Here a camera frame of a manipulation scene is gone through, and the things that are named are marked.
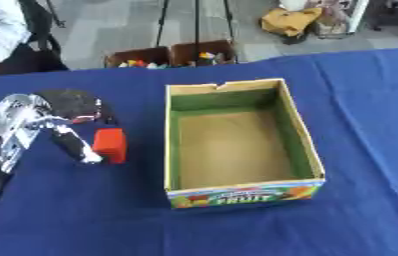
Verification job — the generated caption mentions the red block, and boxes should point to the red block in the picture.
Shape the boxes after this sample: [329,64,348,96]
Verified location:
[90,127,129,165]

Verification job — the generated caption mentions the tan bag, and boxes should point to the tan bag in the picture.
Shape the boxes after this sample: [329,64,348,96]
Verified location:
[258,7,325,38]

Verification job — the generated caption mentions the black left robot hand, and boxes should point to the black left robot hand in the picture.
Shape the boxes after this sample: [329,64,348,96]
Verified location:
[32,88,121,165]

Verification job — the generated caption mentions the cardboard box with green inside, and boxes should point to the cardboard box with green inside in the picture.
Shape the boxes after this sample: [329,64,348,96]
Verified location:
[162,77,327,210]

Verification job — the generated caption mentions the brown box of toys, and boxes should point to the brown box of toys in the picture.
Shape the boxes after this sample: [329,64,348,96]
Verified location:
[102,46,173,69]
[167,39,238,68]

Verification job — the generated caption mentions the black tripod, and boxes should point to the black tripod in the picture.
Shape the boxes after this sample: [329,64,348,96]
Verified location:
[151,0,241,64]

